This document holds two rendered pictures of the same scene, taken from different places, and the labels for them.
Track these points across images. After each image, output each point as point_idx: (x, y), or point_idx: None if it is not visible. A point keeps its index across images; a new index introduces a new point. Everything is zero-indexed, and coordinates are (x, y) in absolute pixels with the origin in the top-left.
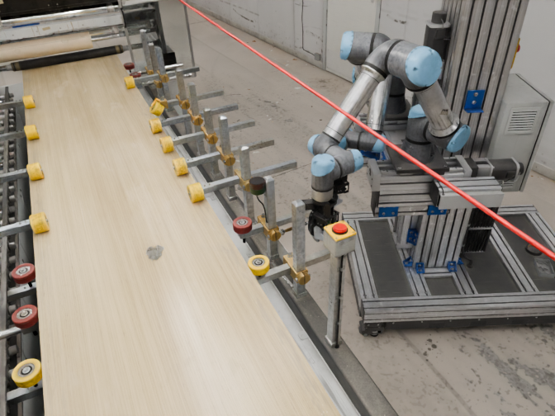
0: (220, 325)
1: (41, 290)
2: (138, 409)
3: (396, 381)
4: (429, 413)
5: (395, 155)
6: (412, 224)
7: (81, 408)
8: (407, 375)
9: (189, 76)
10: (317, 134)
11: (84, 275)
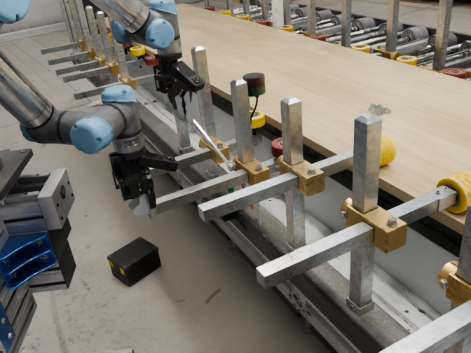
0: (276, 85)
1: (465, 81)
2: (312, 60)
3: (120, 340)
4: (99, 314)
5: (6, 171)
6: None
7: (350, 57)
8: (103, 347)
9: None
10: (156, 20)
11: (437, 92)
